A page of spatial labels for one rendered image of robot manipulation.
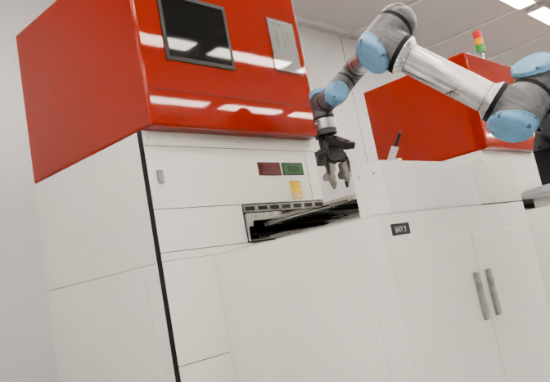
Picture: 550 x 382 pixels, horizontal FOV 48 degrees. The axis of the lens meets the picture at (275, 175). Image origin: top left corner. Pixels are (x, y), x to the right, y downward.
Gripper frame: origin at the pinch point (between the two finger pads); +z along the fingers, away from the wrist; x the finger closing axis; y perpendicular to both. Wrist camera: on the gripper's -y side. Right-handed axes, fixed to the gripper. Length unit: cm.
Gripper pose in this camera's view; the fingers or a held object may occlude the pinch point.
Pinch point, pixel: (341, 184)
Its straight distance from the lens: 217.5
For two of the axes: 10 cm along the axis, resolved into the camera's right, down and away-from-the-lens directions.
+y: -4.9, 2.3, 8.4
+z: 1.9, 9.7, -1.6
